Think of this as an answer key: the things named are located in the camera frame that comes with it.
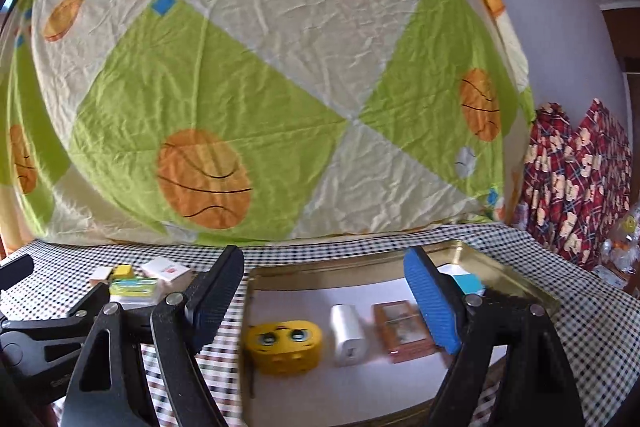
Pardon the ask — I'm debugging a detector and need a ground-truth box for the plastic bags pile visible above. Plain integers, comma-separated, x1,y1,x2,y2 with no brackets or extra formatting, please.
592,202,639,298

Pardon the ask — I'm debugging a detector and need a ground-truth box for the checkered tablecloth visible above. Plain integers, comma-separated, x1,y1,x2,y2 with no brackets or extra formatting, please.
1,225,639,426

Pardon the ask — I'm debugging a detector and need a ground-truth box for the large white charger block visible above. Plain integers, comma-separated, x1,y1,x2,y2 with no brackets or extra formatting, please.
330,303,369,366

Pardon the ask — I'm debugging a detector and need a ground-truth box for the small yellow cube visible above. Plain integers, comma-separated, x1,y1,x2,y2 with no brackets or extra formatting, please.
111,265,134,280

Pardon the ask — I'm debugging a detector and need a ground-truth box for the small white plug adapter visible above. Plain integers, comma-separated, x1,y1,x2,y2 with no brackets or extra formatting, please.
89,265,114,286

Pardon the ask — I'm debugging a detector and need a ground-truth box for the red patterned cloth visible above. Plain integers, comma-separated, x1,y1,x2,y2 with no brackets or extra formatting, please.
520,98,631,271

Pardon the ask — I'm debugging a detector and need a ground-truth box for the clear green-label floss box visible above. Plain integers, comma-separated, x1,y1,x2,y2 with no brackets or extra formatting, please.
110,277,162,309

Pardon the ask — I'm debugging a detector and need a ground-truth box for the green basketball bedsheet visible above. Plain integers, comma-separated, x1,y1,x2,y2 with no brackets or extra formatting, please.
1,0,534,252

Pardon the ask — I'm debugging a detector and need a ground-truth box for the gold metal tin box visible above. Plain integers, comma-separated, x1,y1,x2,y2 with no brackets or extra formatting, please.
238,239,562,427

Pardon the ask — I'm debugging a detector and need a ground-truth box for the yellow emoji toy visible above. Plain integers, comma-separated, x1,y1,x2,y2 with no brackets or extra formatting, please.
244,320,323,377

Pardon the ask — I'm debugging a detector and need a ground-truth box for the small wooden framed box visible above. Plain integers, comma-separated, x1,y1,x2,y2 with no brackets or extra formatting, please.
372,300,451,365

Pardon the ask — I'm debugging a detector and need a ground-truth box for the blue cartoon card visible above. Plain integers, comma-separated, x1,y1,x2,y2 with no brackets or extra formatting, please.
437,263,486,296

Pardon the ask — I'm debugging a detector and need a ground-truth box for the white box red seal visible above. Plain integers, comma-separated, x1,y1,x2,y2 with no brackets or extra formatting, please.
140,257,195,293

